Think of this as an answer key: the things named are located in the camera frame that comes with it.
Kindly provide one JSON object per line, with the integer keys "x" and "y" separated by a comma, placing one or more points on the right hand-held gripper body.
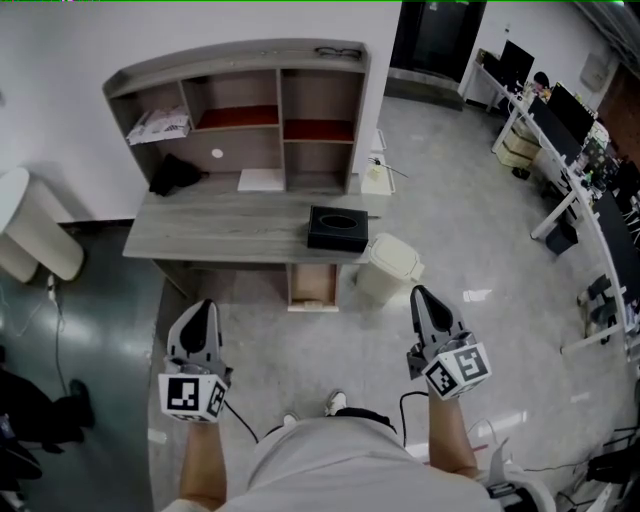
{"x": 460, "y": 367}

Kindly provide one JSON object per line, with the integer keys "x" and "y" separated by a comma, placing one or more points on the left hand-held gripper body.
{"x": 182, "y": 392}

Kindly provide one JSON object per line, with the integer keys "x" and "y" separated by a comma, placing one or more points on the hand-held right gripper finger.
{"x": 421, "y": 327}
{"x": 457, "y": 325}

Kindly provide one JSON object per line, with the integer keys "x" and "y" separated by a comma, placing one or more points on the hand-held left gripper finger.
{"x": 216, "y": 345}
{"x": 174, "y": 342}

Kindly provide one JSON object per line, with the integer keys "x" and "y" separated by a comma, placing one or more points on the wooden drawer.
{"x": 313, "y": 285}

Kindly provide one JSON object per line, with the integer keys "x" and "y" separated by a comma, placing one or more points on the person's right forearm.
{"x": 450, "y": 435}

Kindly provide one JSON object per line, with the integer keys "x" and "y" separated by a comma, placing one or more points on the person's left forearm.
{"x": 202, "y": 465}

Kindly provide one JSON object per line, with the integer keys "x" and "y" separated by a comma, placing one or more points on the cream lidded trash bin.
{"x": 387, "y": 270}

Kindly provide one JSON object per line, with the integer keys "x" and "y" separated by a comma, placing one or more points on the red strip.
{"x": 480, "y": 446}

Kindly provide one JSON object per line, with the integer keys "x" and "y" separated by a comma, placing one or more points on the person's black trousers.
{"x": 367, "y": 417}

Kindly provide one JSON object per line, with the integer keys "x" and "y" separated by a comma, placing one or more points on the person's left white shoe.
{"x": 290, "y": 419}

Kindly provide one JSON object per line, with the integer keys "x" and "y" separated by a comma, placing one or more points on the person's white shoe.
{"x": 290, "y": 419}
{"x": 335, "y": 402}

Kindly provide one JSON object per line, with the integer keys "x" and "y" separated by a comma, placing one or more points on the person's right white shoe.
{"x": 335, "y": 402}

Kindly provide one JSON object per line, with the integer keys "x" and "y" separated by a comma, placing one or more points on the black tissue box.
{"x": 336, "y": 232}

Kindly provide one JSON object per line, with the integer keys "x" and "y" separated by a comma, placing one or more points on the white power strip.
{"x": 53, "y": 290}

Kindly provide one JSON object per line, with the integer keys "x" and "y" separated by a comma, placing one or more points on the black waste bin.
{"x": 561, "y": 239}

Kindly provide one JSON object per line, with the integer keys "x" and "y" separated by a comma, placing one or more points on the small white cabinet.
{"x": 380, "y": 185}

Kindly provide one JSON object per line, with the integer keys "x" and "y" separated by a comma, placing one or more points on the person's white shirt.
{"x": 345, "y": 470}

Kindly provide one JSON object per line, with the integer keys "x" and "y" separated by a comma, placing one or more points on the thin dark rod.
{"x": 392, "y": 170}

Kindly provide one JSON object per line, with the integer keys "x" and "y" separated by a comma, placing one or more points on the black cloth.
{"x": 175, "y": 177}

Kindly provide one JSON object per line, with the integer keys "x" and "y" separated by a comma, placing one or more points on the small pale bottle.
{"x": 373, "y": 169}

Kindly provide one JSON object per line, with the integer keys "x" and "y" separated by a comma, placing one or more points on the white flat board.
{"x": 260, "y": 181}

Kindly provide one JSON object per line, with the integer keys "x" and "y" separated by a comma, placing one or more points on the cream round side table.
{"x": 35, "y": 240}

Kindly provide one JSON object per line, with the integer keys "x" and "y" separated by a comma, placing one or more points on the black computer monitor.
{"x": 620, "y": 245}
{"x": 572, "y": 112}
{"x": 517, "y": 62}
{"x": 552, "y": 132}

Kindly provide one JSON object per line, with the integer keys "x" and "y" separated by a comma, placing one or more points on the black folding chair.
{"x": 617, "y": 465}

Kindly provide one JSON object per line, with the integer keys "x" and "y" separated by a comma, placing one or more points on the stacked cardboard boxes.
{"x": 520, "y": 147}

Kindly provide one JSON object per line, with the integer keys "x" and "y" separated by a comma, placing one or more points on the long white office desk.
{"x": 565, "y": 170}

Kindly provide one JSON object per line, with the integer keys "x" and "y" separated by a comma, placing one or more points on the white round disc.
{"x": 217, "y": 153}

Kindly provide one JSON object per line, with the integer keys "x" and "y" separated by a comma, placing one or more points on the grey wooden shelf unit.
{"x": 235, "y": 145}

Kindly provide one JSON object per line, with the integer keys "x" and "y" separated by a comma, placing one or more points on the white printed papers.
{"x": 157, "y": 127}

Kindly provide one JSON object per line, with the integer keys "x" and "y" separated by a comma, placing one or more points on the brown wooden door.
{"x": 622, "y": 115}

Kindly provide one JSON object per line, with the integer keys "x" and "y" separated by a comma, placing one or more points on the dark doorway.
{"x": 435, "y": 40}

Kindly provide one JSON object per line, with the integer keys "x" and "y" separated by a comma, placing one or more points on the black eyeglasses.
{"x": 338, "y": 51}

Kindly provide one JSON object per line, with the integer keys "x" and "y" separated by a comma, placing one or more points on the white wall box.
{"x": 595, "y": 71}

